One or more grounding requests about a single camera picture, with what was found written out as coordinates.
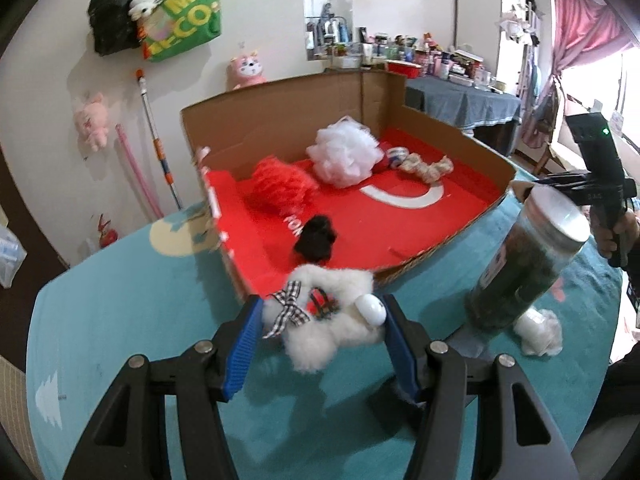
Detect white soft cloth toy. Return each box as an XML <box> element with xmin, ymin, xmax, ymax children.
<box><xmin>513</xmin><ymin>307</ymin><xmax>563</xmax><ymax>356</ymax></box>

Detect white fluffy plush toy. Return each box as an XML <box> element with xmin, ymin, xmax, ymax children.
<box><xmin>262</xmin><ymin>264</ymin><xmax>386</xmax><ymax>374</ymax></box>

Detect black fluffy pompom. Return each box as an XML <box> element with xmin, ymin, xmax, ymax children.
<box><xmin>294</xmin><ymin>214</ymin><xmax>337</xmax><ymax>263</ymax></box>

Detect beige braided rope toy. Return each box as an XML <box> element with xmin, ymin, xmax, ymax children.
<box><xmin>398</xmin><ymin>153</ymin><xmax>454</xmax><ymax>184</ymax></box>

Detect red mesh bath sponge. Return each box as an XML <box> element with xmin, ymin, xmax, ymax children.
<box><xmin>250</xmin><ymin>156</ymin><xmax>319</xmax><ymax>214</ymax></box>

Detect white mesh bath pouf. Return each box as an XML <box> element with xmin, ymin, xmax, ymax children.
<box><xmin>306</xmin><ymin>116</ymin><xmax>383</xmax><ymax>188</ymax></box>

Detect person right hand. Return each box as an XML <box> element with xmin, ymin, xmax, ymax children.
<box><xmin>589</xmin><ymin>207</ymin><xmax>639</xmax><ymax>259</ymax></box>

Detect large glass jar metal lid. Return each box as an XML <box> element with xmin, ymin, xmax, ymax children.
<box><xmin>465</xmin><ymin>184</ymin><xmax>590</xmax><ymax>333</ymax></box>

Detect teal star blanket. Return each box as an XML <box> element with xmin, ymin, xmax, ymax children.
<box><xmin>26</xmin><ymin>197</ymin><xmax>623</xmax><ymax>479</ymax></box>

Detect pink flat pad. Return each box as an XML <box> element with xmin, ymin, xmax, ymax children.
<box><xmin>550</xmin><ymin>280</ymin><xmax>566</xmax><ymax>302</ymax></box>

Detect side table grey cloth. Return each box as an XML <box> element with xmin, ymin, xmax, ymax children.
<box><xmin>405</xmin><ymin>76</ymin><xmax>522</xmax><ymax>156</ymax></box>

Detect pink curtain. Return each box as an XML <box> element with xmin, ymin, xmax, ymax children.
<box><xmin>522</xmin><ymin>0</ymin><xmax>632</xmax><ymax>148</ymax></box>

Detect red fire extinguisher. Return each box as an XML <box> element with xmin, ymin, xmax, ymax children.
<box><xmin>98</xmin><ymin>214</ymin><xmax>119</xmax><ymax>249</ymax></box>

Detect dark brown door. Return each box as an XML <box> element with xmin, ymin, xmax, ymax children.
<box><xmin>0</xmin><ymin>155</ymin><xmax>67</xmax><ymax>370</ymax></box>

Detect white wardrobe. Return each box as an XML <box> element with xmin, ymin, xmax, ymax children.
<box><xmin>454</xmin><ymin>0</ymin><xmax>533</xmax><ymax>93</ymax></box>

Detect red basin on table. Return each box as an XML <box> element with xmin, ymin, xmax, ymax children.
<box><xmin>386</xmin><ymin>60</ymin><xmax>422</xmax><ymax>79</ymax></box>

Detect plastic bag on door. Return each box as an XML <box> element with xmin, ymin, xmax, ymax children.
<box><xmin>0</xmin><ymin>226</ymin><xmax>27</xmax><ymax>289</ymax></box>

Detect cardboard box red lining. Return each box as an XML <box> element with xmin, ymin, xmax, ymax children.
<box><xmin>181</xmin><ymin>72</ymin><xmax>515</xmax><ymax>296</ymax></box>

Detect green tote bag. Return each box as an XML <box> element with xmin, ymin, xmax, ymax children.
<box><xmin>141</xmin><ymin>0</ymin><xmax>221</xmax><ymax>62</ymax></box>

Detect pink broom handle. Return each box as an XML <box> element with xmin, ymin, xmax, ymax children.
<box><xmin>115</xmin><ymin>124</ymin><xmax>164</xmax><ymax>219</ymax></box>

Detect mop handle orange grip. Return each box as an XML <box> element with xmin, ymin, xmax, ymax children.
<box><xmin>136</xmin><ymin>68</ymin><xmax>183</xmax><ymax>210</ymax></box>

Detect pink pig plush on wall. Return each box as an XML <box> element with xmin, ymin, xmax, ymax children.
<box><xmin>74</xmin><ymin>92</ymin><xmax>110</xmax><ymax>152</ymax></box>

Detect pink fox plush on wall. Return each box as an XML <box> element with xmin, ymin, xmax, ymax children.
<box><xmin>230</xmin><ymin>51</ymin><xmax>266</xmax><ymax>90</ymax></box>

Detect wall mirror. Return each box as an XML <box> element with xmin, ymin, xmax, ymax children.
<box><xmin>303</xmin><ymin>0</ymin><xmax>354</xmax><ymax>61</ymax></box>

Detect black backpack on wall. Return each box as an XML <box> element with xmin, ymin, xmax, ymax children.
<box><xmin>88</xmin><ymin>0</ymin><xmax>140</xmax><ymax>56</ymax></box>

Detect panda plush keychain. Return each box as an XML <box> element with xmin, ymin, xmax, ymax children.
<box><xmin>128</xmin><ymin>0</ymin><xmax>163</xmax><ymax>22</ymax></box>

